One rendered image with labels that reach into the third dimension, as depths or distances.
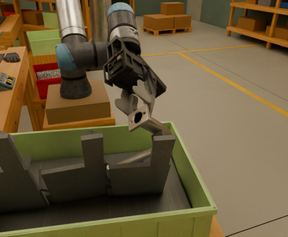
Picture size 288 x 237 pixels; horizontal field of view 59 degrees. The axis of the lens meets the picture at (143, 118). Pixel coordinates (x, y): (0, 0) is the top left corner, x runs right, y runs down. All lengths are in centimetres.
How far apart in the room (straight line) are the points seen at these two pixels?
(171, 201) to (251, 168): 165
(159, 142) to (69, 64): 36
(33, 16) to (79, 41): 397
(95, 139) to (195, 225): 32
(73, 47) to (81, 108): 47
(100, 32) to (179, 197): 72
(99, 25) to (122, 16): 42
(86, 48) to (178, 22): 693
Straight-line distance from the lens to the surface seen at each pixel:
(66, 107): 116
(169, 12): 790
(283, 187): 231
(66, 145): 96
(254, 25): 694
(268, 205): 211
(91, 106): 117
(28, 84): 250
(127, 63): 54
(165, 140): 53
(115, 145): 95
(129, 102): 58
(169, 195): 81
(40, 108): 161
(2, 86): 153
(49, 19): 439
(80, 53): 75
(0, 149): 60
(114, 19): 70
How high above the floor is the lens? 143
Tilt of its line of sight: 29 degrees down
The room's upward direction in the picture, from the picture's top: straight up
